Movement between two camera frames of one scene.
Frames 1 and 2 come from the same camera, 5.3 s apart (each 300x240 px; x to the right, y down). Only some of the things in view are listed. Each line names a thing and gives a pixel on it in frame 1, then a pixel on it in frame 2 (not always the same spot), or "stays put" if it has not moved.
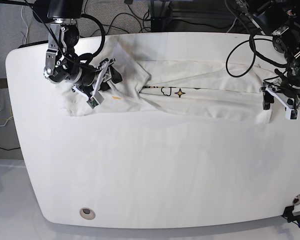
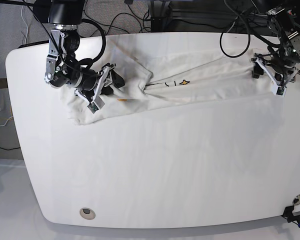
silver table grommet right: [298, 199] stays put
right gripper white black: [292, 97] to [280, 75]
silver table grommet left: [87, 213] stays put
